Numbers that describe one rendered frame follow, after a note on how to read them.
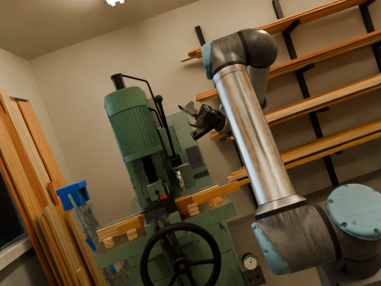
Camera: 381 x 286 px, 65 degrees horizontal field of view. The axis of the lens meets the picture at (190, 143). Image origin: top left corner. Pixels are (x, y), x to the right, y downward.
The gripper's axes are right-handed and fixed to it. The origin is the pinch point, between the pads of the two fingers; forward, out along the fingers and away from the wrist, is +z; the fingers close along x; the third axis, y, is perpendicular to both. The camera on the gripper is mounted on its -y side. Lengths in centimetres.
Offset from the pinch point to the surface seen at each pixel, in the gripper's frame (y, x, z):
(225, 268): -38, 50, -26
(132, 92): -1.7, -11.1, 20.5
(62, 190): -101, -49, 20
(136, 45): -45, -256, -54
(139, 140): -16.0, 2.9, 13.9
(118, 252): -50, 35, 15
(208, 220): -25.8, 35.6, -14.7
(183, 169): -29.8, -1.2, -18.2
